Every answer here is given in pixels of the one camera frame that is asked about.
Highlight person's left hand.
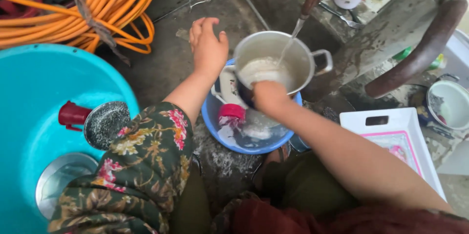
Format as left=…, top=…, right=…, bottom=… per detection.
left=189, top=17, right=229, bottom=78

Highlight white printed mug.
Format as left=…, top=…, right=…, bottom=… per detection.
left=211, top=65, right=247, bottom=108

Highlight white tray with pink border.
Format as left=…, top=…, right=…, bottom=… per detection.
left=339, top=107, right=448, bottom=202

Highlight person's right hand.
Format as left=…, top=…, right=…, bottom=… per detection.
left=252, top=80, right=294, bottom=118

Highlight white enamel pot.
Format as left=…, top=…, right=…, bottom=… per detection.
left=408, top=74, right=469, bottom=139

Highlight red plastic cup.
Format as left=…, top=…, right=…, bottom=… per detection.
left=58, top=101, right=93, bottom=132

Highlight small steel cup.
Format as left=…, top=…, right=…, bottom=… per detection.
left=289, top=134, right=312, bottom=153

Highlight steel fork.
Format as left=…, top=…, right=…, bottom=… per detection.
left=318, top=1, right=365, bottom=29

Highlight thick brown curved pipe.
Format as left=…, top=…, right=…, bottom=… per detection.
left=364, top=0, right=469, bottom=99

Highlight green plastic bottle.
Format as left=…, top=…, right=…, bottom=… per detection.
left=392, top=46, right=446, bottom=71

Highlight large teal plastic tub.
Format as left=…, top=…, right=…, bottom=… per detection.
left=0, top=43, right=140, bottom=234

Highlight thin metal rod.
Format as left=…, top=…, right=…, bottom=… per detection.
left=230, top=0, right=272, bottom=32

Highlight pink dish scrubber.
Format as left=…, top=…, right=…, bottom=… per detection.
left=218, top=104, right=247, bottom=129

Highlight white plastic basin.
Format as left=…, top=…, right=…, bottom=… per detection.
left=441, top=29, right=469, bottom=90

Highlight maroon cloth garment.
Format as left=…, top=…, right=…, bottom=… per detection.
left=211, top=190, right=469, bottom=234

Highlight steel pot with handles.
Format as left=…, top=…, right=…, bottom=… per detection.
left=233, top=31, right=334, bottom=110

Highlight round steel plate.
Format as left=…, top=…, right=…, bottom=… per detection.
left=35, top=153, right=99, bottom=221

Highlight olive green trousers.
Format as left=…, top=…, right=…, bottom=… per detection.
left=169, top=150, right=361, bottom=234

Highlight brown strap on hose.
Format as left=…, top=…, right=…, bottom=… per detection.
left=73, top=0, right=131, bottom=67

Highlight blue plastic basin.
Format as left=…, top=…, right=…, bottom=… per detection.
left=201, top=58, right=304, bottom=155

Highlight green floral sleeve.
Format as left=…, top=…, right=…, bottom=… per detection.
left=48, top=101, right=195, bottom=234

